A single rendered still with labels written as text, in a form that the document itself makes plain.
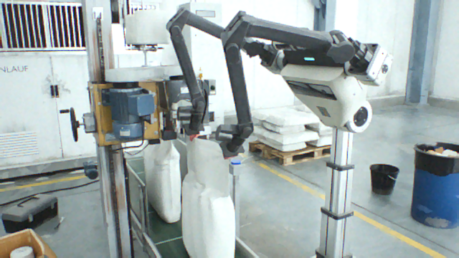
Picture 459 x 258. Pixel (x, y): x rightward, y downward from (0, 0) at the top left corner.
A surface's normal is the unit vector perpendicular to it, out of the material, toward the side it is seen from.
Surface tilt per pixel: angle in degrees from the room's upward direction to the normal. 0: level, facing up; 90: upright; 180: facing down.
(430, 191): 93
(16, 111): 90
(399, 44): 90
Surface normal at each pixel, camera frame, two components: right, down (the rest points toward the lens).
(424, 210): -0.78, 0.20
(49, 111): 0.48, 0.21
